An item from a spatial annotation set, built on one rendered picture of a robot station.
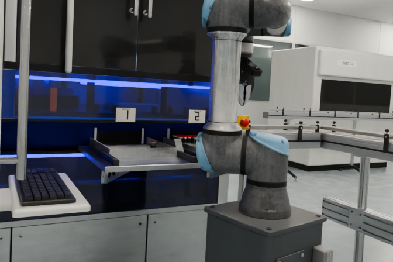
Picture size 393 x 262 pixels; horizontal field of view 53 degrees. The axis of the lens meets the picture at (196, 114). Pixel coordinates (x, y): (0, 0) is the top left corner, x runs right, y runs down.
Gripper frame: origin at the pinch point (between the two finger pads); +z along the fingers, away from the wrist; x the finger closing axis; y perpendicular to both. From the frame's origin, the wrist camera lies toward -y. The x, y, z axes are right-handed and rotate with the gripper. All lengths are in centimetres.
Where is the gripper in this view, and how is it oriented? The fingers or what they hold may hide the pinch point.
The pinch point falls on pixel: (243, 103)
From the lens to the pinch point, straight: 163.3
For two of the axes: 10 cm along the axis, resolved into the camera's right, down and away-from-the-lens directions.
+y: -4.4, -0.7, 8.9
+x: -8.9, -0.2, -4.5
